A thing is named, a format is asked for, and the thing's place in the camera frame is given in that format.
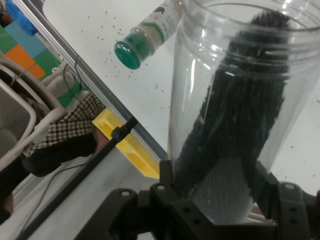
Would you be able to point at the white plastic object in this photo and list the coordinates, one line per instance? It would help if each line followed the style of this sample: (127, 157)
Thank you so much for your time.
(55, 85)

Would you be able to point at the white rimmed grey bin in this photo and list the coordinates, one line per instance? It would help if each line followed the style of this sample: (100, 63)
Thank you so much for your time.
(15, 112)

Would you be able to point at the yellow foam block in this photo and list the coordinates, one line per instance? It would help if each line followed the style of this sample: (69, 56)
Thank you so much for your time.
(130, 150)

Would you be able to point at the black seeds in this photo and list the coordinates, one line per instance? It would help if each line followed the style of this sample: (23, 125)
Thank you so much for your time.
(237, 112)

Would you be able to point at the green capped spice bottle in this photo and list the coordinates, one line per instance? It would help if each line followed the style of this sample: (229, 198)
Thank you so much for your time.
(130, 50)

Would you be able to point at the black stand pole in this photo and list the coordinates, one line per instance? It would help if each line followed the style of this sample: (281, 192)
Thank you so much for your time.
(100, 154)

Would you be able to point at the houndstooth fabric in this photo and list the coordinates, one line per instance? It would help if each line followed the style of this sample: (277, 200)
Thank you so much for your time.
(75, 117)

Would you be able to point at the orange foam floor mat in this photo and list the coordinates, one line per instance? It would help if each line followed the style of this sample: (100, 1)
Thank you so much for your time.
(22, 57)

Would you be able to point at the black fabric item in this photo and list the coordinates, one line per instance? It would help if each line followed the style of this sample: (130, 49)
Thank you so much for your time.
(62, 152)

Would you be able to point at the blue foam floor mat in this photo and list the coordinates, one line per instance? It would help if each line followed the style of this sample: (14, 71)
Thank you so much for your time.
(27, 40)

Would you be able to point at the short aluminium frame rail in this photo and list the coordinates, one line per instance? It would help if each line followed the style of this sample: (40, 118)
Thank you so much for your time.
(75, 58)

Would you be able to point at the blue foam piece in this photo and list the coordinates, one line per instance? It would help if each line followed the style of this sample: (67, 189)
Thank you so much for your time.
(20, 17)

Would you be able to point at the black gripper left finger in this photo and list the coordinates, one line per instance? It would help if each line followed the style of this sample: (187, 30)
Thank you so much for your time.
(150, 215)

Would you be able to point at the green foam floor mat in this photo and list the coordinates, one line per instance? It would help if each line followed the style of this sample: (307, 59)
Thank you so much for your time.
(47, 61)

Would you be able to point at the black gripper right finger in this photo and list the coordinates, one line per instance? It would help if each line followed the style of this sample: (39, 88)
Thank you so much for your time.
(295, 212)

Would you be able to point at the clear plastic jar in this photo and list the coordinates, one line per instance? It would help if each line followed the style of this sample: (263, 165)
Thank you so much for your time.
(195, 75)

